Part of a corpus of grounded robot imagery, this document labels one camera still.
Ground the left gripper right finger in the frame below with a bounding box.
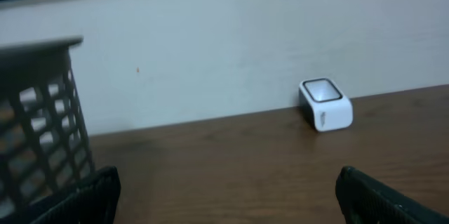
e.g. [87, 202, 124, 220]
[335, 166, 448, 224]

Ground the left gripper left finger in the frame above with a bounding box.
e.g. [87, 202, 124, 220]
[1, 166, 121, 224]

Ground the grey plastic mesh basket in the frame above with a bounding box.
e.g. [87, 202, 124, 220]
[1, 36, 95, 218]

